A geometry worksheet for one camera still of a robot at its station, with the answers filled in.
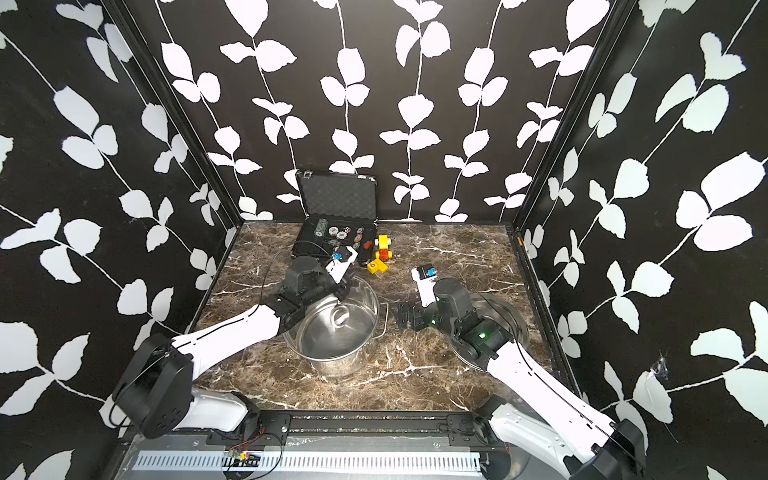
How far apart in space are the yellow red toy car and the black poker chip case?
4 cm

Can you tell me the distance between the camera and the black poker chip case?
107 centimetres

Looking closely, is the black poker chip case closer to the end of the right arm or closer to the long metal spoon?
the long metal spoon

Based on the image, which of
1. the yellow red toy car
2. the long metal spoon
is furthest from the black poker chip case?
the long metal spoon

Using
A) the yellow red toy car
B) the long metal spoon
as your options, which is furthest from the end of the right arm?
the yellow red toy car

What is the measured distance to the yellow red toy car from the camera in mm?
1095

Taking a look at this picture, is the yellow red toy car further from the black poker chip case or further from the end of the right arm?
the end of the right arm

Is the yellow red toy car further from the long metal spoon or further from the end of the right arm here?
the end of the right arm
